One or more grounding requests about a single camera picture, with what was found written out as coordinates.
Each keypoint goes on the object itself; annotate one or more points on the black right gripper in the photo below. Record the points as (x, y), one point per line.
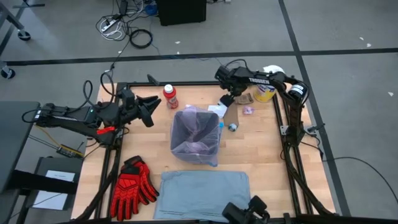
(237, 89)

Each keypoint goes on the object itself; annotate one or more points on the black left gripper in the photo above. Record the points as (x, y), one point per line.
(133, 112)

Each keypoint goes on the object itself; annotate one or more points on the brown paper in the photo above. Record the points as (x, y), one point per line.
(244, 99)

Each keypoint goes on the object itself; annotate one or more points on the brown cardboard piece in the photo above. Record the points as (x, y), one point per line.
(231, 118)

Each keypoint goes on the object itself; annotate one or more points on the pink wrapper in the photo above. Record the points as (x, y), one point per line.
(248, 110)

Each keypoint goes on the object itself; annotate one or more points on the red bottle with white cap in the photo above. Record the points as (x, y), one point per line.
(170, 98)

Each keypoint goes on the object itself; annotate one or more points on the blue white wrapper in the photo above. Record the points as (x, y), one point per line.
(232, 127)

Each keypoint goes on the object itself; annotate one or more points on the translucent purple trash bag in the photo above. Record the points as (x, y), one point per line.
(189, 124)

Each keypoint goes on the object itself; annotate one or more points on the grey-blue plastic trash bag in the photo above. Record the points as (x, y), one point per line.
(202, 196)

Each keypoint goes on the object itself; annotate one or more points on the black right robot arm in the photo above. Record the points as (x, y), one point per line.
(264, 81)

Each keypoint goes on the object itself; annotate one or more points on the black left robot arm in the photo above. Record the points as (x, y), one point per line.
(68, 116)

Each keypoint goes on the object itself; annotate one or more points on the yellow canister with white lid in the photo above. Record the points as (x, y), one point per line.
(264, 93)

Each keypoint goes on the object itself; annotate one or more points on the red black work glove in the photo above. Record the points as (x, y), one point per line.
(124, 196)
(144, 180)

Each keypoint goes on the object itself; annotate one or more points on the green circuit board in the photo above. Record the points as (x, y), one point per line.
(69, 152)

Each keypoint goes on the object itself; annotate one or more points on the white power strip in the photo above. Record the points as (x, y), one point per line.
(108, 25)

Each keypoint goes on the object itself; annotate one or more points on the black box on floor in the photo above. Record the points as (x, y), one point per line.
(182, 12)

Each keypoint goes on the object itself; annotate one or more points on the grey box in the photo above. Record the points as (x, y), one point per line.
(62, 165)

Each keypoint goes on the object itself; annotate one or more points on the black power adapter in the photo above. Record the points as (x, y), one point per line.
(123, 7)

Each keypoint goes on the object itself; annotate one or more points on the black desk crossbar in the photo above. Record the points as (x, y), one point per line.
(46, 183)

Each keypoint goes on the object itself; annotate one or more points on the white printed paper sheet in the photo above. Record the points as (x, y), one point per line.
(49, 200)

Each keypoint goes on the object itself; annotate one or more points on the dark grey desk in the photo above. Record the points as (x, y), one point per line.
(15, 140)

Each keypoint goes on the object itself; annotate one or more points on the grey cart leg with caster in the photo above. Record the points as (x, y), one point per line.
(24, 35)

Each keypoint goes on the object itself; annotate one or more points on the black caster wheel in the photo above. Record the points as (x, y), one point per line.
(7, 73)

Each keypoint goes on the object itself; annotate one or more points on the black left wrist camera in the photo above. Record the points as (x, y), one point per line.
(128, 97)

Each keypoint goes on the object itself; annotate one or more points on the short black frame post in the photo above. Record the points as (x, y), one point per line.
(153, 80)

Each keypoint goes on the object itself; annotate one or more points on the black aluminium table frame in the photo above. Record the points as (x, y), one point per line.
(186, 83)

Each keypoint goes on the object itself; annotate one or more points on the grey metal mount plate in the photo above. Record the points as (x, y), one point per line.
(284, 130)

